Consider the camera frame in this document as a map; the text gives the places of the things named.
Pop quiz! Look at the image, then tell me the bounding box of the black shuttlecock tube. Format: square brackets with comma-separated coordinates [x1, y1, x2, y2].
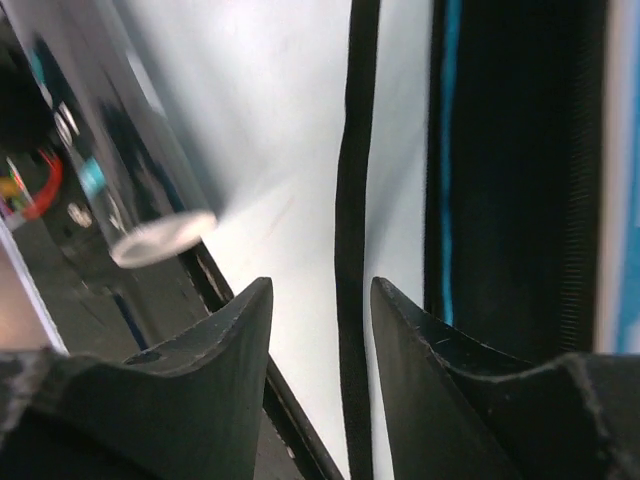
[2, 1, 216, 269]

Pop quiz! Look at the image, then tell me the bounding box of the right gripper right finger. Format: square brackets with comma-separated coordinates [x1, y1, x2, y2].
[370, 277, 639, 479]

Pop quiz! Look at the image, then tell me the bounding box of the blue racket cover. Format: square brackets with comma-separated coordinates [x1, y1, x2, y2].
[334, 1, 639, 479]

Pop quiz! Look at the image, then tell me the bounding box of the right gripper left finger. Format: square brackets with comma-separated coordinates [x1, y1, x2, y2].
[1, 278, 273, 479]

